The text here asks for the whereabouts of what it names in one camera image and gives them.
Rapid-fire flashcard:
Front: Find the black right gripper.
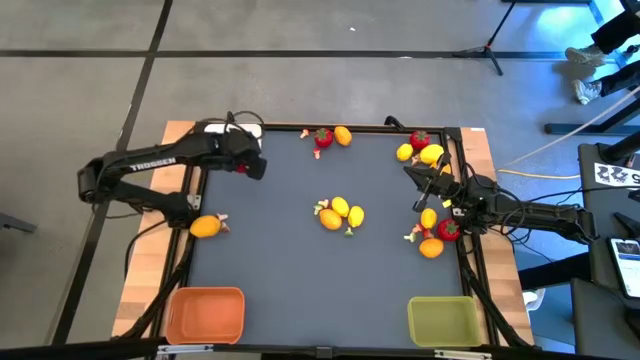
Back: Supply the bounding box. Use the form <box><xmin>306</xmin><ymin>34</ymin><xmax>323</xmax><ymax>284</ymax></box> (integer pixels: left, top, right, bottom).
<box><xmin>403</xmin><ymin>166</ymin><xmax>484</xmax><ymax>212</ymax></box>

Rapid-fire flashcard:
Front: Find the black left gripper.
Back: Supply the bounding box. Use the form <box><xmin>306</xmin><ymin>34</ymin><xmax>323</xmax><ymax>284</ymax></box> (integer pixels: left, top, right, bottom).
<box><xmin>212</xmin><ymin>130</ymin><xmax>268</xmax><ymax>181</ymax></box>

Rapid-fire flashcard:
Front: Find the white plastic basket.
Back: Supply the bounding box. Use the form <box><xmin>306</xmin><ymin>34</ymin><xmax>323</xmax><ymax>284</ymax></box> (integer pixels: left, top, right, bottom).
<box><xmin>203</xmin><ymin>122</ymin><xmax>263</xmax><ymax>151</ymax></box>

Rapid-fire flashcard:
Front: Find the green plastic basket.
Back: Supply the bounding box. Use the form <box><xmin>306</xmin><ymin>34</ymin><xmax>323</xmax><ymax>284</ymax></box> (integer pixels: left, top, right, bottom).
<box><xmin>406</xmin><ymin>295</ymin><xmax>483</xmax><ymax>349</ymax></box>

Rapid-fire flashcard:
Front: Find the black tripod stand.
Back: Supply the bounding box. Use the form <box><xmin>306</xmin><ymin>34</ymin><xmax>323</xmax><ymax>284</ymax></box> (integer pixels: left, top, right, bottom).
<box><xmin>452</xmin><ymin>0</ymin><xmax>519</xmax><ymax>77</ymax></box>

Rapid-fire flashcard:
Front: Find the white plastic object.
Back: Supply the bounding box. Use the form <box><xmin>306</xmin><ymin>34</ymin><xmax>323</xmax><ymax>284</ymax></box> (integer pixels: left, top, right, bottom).
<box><xmin>521</xmin><ymin>288</ymin><xmax>546</xmax><ymax>311</ymax></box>

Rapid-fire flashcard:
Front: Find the orange plastic basket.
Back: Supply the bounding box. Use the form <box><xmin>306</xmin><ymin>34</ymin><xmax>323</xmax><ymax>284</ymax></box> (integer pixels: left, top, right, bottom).
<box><xmin>165</xmin><ymin>286</ymin><xmax>247</xmax><ymax>346</ymax></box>

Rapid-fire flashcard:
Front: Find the black desk foot bar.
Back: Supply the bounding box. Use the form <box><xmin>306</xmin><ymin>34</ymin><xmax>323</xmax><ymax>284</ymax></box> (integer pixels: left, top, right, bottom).
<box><xmin>543</xmin><ymin>97</ymin><xmax>640</xmax><ymax>136</ymax></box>

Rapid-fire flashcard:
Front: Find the black desk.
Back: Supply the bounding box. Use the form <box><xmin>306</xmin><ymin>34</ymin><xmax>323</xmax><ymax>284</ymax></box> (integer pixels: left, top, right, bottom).
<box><xmin>569</xmin><ymin>142</ymin><xmax>640</xmax><ymax>360</ymax></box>

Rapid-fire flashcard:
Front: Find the person's shoe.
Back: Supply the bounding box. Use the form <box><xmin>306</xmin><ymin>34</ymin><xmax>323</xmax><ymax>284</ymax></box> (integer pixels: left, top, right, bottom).
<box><xmin>572</xmin><ymin>78</ymin><xmax>604</xmax><ymax>106</ymax></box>
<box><xmin>564</xmin><ymin>44</ymin><xmax>607</xmax><ymax>68</ymax></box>

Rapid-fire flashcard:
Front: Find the white printed sheet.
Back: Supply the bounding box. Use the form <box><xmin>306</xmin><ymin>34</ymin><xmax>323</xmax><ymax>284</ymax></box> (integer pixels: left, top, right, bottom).
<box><xmin>593</xmin><ymin>162</ymin><xmax>640</xmax><ymax>189</ymax></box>

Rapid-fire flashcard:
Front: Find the black pole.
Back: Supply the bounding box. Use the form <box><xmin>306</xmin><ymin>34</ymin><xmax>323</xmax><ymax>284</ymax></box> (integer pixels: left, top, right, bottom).
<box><xmin>597</xmin><ymin>130</ymin><xmax>640</xmax><ymax>164</ymax></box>

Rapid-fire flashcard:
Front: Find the smartphone with lit screen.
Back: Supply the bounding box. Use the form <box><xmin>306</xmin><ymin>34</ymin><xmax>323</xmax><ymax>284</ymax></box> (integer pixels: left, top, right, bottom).
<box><xmin>606</xmin><ymin>236</ymin><xmax>640</xmax><ymax>301</ymax></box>

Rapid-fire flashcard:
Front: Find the person's leg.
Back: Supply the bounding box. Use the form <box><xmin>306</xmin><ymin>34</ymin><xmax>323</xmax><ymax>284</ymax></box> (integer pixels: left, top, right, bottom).
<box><xmin>598</xmin><ymin>59</ymin><xmax>640</xmax><ymax>99</ymax></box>
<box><xmin>589</xmin><ymin>8</ymin><xmax>640</xmax><ymax>55</ymax></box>

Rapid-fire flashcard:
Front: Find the grey furniture foot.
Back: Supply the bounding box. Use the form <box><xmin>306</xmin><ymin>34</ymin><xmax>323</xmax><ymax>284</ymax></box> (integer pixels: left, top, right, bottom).
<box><xmin>0</xmin><ymin>212</ymin><xmax>39</xmax><ymax>235</ymax></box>

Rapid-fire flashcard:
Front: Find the black horizontal beam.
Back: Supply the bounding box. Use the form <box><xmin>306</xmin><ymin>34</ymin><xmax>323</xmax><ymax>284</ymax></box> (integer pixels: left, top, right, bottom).
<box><xmin>0</xmin><ymin>335</ymin><xmax>640</xmax><ymax>360</ymax></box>

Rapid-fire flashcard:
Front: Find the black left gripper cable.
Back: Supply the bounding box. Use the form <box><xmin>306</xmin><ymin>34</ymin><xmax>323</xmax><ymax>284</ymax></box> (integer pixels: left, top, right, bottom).
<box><xmin>225</xmin><ymin>109</ymin><xmax>266</xmax><ymax>132</ymax></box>

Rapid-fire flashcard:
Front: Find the yellow cable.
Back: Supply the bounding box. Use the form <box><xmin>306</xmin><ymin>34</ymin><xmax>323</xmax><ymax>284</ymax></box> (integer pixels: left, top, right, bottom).
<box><xmin>496</xmin><ymin>168</ymin><xmax>582</xmax><ymax>181</ymax></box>

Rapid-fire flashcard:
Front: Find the black arm base cable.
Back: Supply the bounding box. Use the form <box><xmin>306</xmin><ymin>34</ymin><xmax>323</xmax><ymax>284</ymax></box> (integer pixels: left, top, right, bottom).
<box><xmin>123</xmin><ymin>218</ymin><xmax>169</xmax><ymax>281</ymax></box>

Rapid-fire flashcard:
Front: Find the thin black cable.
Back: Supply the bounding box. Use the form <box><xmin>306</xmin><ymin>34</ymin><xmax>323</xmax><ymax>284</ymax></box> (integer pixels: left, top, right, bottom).
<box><xmin>537</xmin><ymin>184</ymin><xmax>640</xmax><ymax>201</ymax></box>

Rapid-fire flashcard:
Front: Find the beige cable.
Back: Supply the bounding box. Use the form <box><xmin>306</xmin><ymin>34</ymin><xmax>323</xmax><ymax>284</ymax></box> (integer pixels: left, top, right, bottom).
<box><xmin>499</xmin><ymin>85</ymin><xmax>640</xmax><ymax>170</ymax></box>

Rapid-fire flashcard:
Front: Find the silver metal bracket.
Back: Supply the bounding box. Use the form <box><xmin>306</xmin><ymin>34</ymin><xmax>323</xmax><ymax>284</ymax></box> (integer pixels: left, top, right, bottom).
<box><xmin>156</xmin><ymin>343</ymin><xmax>215</xmax><ymax>356</ymax></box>
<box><xmin>433</xmin><ymin>349</ymin><xmax>494</xmax><ymax>360</ymax></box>

